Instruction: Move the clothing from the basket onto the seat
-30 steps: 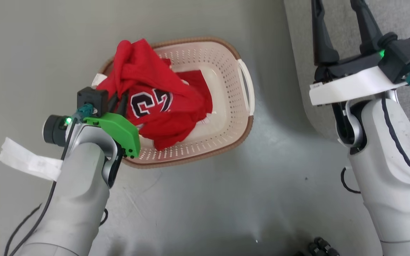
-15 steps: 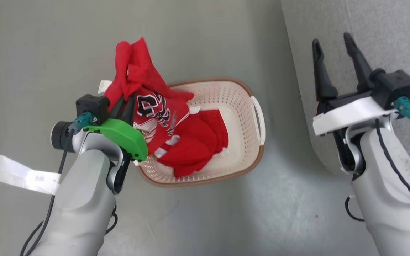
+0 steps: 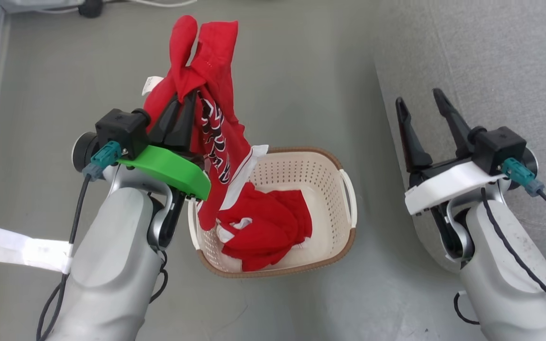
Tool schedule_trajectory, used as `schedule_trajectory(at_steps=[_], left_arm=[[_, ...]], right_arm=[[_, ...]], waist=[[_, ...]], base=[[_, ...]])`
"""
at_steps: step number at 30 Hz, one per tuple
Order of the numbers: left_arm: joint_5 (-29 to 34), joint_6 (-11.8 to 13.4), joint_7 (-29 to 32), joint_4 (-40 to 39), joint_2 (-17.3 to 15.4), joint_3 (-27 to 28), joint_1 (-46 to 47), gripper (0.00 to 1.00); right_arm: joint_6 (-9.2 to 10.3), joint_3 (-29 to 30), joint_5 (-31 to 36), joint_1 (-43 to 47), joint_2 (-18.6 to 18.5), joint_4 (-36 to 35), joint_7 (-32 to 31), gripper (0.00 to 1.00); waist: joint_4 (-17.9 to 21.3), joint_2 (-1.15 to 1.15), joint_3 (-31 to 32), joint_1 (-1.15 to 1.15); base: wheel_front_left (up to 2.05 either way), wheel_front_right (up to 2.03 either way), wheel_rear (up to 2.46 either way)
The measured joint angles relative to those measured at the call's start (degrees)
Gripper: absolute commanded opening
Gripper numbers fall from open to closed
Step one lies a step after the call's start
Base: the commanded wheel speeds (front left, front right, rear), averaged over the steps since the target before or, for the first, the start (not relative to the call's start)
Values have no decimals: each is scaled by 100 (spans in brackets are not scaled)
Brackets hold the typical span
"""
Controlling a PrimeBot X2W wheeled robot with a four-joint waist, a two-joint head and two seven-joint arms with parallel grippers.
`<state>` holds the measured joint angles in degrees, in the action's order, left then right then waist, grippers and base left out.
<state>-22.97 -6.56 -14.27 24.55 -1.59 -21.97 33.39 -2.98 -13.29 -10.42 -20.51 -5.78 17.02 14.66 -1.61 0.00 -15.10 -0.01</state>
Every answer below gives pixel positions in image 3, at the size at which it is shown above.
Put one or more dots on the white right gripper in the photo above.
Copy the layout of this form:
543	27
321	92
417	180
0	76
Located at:
448	184

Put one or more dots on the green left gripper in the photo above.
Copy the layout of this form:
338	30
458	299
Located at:
173	170

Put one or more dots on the red jersey with black lettering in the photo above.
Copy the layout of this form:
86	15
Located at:
216	57

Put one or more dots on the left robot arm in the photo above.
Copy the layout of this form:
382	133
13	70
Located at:
107	265

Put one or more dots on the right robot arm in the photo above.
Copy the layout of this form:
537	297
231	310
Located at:
505	265

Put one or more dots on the cream perforated laundry basket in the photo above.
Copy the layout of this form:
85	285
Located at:
301	175

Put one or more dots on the grey fabric sofa cushion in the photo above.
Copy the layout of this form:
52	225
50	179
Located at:
491	57

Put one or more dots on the black round plug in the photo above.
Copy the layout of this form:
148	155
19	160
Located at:
90	7

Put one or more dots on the grey power strip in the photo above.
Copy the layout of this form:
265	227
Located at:
36	4

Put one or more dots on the white tape strip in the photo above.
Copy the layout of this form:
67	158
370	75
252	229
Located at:
17	246

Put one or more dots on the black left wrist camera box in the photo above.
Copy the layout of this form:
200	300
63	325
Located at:
121	130

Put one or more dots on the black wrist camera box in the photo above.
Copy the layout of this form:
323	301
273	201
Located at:
121	130
498	147

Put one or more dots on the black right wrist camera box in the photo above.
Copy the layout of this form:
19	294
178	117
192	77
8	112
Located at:
498	147

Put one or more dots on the teal left camera connector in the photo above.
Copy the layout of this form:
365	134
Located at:
104	157

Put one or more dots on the teal camera connector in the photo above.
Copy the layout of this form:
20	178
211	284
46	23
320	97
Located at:
104	157
522	175

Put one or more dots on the teal right camera connector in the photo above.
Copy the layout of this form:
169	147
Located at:
522	175

